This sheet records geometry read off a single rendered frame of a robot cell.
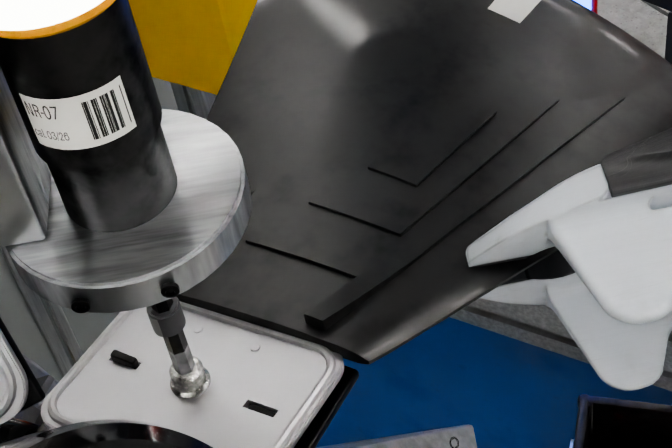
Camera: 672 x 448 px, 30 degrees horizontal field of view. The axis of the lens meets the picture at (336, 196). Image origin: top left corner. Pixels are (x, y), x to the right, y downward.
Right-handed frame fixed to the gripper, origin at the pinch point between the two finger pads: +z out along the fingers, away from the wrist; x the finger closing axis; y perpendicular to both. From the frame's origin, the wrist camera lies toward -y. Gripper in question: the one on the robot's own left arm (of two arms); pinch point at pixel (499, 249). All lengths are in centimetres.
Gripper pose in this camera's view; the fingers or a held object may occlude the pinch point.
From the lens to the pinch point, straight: 45.8
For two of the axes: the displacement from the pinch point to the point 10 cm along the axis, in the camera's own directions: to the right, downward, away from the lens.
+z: -9.8, 2.0, 0.0
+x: 1.2, 6.1, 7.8
